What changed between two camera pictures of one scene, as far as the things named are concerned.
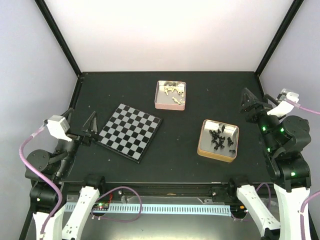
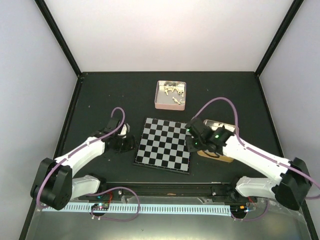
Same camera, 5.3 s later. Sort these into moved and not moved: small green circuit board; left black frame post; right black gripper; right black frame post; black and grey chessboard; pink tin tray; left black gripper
Moved: black and grey chessboard; right black gripper; left black gripper
Not moved: right black frame post; small green circuit board; pink tin tray; left black frame post
